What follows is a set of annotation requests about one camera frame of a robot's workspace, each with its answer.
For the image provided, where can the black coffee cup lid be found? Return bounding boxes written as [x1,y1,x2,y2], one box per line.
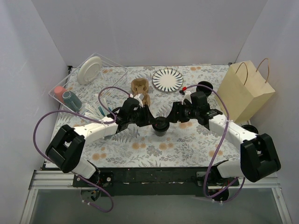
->
[152,116,170,132]

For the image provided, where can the black takeout coffee cup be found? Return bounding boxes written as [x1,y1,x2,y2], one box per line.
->
[155,130,167,137]

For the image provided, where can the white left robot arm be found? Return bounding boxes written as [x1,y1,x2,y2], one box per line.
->
[46,98,159,187]

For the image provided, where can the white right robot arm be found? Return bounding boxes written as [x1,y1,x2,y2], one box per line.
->
[166,92,281,186]

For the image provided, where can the stack of black cups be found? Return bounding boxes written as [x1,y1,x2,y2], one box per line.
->
[196,81,214,97]

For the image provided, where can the light blue straw cup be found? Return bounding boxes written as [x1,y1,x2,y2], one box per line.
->
[94,106,110,118]

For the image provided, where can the brown cardboard cup carrier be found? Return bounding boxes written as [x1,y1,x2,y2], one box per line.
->
[131,78,150,106]

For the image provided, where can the white wrapped straws bundle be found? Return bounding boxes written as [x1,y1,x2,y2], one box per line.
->
[84,93,111,120]

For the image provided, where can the blue striped white plate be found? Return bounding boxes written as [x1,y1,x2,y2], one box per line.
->
[152,68,184,93]

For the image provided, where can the floral tablecloth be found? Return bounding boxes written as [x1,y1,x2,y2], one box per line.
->
[47,64,240,168]

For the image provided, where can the brown paper bag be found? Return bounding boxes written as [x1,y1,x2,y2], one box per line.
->
[216,61,275,123]

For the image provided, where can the stack of black lids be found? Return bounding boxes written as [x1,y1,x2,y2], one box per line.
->
[242,125,259,134]

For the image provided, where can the dark teal cup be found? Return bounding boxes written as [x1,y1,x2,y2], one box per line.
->
[62,91,82,112]

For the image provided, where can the plain white plate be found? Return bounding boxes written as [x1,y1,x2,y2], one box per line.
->
[77,56,102,85]

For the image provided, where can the pink cup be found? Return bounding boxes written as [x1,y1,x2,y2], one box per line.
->
[54,86,67,103]

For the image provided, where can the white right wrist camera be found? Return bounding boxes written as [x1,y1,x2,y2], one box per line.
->
[179,87,192,105]

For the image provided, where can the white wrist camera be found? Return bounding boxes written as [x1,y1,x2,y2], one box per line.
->
[129,93,144,105]
[179,87,192,105]

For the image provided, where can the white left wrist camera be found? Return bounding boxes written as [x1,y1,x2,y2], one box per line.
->
[129,93,144,105]

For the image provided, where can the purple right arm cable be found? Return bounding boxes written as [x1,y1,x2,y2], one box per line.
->
[184,84,246,203]

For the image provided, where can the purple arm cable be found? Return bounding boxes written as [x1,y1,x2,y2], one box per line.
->
[184,84,246,203]
[34,86,134,212]

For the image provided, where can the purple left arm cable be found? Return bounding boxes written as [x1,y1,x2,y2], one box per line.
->
[34,86,134,212]

